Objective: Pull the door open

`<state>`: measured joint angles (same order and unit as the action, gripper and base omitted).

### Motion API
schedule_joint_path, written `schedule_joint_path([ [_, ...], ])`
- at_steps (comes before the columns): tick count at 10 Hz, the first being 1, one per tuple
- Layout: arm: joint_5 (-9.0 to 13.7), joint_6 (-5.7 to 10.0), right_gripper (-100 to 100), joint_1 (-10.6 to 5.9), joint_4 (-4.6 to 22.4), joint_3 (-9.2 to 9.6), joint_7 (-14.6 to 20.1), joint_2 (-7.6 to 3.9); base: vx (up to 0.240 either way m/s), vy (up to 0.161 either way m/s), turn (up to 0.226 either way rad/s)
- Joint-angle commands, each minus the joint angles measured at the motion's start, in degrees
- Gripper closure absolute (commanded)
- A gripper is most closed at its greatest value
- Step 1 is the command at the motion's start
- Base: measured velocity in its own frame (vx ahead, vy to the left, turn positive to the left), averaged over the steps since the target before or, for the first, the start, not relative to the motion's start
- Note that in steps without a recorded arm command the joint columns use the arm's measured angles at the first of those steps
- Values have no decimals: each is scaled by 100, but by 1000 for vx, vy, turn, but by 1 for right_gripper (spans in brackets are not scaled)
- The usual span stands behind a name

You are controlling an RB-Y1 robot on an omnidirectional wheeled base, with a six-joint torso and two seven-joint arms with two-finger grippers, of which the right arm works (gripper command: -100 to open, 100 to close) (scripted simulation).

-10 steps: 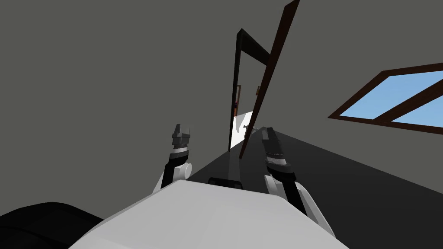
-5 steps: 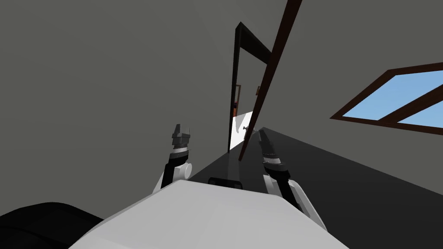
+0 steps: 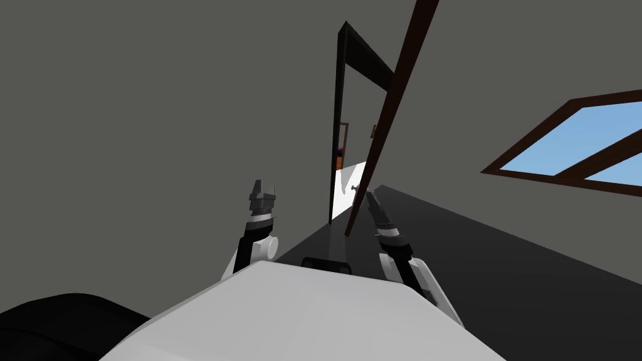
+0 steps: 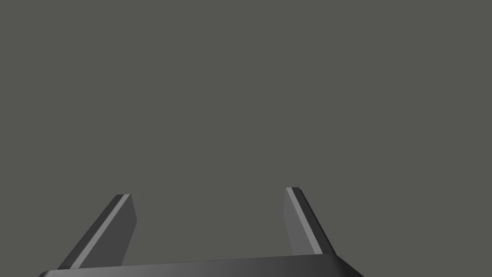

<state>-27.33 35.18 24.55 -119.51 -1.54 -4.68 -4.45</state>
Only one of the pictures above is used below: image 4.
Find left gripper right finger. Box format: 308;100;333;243
283;187;337;256

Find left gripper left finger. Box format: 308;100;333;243
57;194;138;270

